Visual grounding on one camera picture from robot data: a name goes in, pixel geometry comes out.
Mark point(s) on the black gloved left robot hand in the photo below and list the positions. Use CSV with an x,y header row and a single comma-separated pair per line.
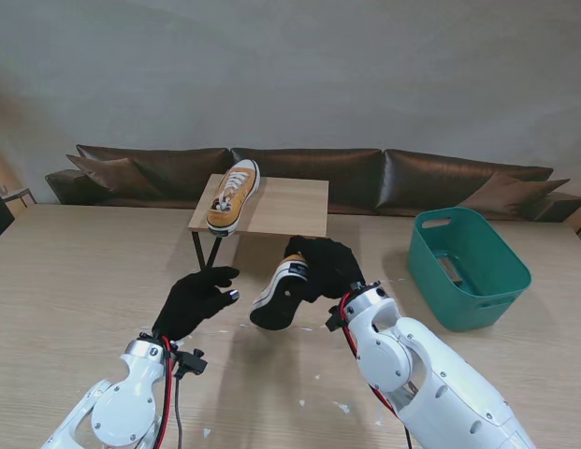
x,y
192,304

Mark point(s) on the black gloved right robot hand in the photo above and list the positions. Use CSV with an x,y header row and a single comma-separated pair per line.
x,y
332,271

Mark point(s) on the yellow canvas sneaker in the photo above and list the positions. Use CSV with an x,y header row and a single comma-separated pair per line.
x,y
280,304
234,201

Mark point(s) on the beige hand brush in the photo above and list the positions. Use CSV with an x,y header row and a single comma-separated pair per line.
x,y
451,270

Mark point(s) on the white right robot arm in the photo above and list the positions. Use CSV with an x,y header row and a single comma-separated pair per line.
x,y
421,374

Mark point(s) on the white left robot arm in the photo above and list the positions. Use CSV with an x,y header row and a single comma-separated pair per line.
x,y
117,407

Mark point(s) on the small wooden stand black legs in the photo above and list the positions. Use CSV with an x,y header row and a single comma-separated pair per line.
x,y
290,210

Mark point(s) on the brown leather sofa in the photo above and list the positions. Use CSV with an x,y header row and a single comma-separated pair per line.
x,y
355,178

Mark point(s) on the teal plastic basin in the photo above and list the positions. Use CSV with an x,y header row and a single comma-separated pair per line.
x,y
463,299

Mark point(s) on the brown cushion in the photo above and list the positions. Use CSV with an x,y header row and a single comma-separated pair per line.
x,y
117,175
510,194

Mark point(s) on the small background side table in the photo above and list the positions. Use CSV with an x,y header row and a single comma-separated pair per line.
x,y
16,192

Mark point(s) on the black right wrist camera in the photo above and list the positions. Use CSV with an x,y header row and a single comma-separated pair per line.
x,y
334,320

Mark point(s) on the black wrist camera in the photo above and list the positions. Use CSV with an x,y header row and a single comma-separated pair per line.
x,y
334,320
192,364

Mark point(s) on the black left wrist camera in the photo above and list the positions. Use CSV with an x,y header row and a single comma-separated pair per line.
x,y
192,364

